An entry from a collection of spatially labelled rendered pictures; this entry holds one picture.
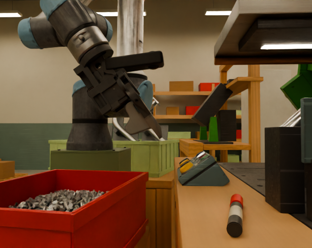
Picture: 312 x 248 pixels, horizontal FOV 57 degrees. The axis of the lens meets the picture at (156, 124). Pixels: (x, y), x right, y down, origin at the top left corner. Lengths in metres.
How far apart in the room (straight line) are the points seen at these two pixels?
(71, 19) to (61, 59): 7.74
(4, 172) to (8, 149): 2.69
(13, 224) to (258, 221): 0.26
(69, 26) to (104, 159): 0.42
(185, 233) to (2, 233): 0.19
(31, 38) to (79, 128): 0.31
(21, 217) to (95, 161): 0.56
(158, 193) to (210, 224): 0.96
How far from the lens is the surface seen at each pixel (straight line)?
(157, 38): 8.05
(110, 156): 0.87
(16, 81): 8.70
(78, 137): 0.92
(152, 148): 1.35
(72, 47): 0.60
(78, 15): 0.61
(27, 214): 0.33
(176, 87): 7.21
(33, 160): 8.41
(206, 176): 0.56
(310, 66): 0.60
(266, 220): 0.37
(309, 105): 0.37
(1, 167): 6.00
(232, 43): 0.38
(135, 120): 0.55
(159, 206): 1.31
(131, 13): 0.97
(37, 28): 0.76
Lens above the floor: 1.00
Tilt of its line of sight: 2 degrees up
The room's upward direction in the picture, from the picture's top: straight up
